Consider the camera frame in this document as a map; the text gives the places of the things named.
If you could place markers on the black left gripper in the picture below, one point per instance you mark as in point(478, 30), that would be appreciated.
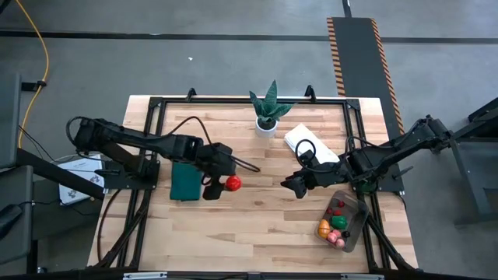
point(216, 157)

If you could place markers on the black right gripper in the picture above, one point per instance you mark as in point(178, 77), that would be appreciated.
point(327, 175)

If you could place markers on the large red toy tomato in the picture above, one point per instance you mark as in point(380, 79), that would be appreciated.
point(233, 183)

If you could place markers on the dark red toy cherry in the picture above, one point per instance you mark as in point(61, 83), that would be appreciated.
point(330, 211)
point(341, 203)

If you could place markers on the orange toy bell pepper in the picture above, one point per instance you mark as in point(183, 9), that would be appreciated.
point(323, 228)

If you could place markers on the white towel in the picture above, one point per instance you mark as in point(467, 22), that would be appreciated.
point(303, 136)

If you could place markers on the green toy bell pepper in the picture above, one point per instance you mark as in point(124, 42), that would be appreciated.
point(339, 222)

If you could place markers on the dark purple toy plum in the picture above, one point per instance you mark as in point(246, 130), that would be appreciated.
point(346, 234)

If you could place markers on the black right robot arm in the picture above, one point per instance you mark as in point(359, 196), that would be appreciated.
point(404, 144)

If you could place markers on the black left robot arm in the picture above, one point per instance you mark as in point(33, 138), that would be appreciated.
point(136, 140)

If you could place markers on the clear gray tupperware container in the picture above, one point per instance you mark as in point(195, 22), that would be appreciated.
point(356, 233)

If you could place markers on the green folded cloth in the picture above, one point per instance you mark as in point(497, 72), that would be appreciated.
point(184, 183)

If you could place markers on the white plant pot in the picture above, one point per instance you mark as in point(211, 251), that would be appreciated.
point(266, 133)

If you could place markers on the green snake plant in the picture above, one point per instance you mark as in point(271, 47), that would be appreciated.
point(268, 105)

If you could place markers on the black striped-edge floor mat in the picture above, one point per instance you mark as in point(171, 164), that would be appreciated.
point(358, 58)

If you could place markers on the white printed paper sheet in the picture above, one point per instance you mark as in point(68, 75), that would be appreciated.
point(78, 183)

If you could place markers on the dark metal stand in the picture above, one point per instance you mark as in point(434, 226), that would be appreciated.
point(467, 140)

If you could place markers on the dark gray cart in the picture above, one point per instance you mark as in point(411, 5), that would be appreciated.
point(13, 218)

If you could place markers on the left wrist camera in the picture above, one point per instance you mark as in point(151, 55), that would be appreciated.
point(213, 189)

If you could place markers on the black aluminium table frame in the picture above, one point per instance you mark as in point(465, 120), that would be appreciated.
point(218, 102)

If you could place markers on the silver aluminium bracket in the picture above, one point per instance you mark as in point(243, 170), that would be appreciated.
point(362, 277)
point(144, 275)

